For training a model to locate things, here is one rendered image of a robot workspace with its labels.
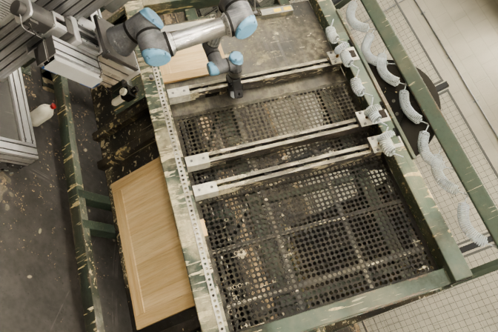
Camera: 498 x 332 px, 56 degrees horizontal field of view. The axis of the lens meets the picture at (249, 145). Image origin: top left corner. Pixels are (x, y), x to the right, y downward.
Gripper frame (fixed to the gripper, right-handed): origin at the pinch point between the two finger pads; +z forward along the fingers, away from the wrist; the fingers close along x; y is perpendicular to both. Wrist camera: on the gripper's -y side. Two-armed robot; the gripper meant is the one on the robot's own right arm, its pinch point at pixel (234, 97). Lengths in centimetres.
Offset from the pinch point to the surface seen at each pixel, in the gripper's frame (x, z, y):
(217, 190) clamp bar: 26, -4, -57
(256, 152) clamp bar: -1.2, -2.7, -39.6
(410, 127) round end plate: -113, 28, -32
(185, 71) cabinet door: 23.4, 0.2, 25.6
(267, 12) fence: -39, -2, 58
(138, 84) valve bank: 52, -1, 21
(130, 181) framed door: 70, 40, -18
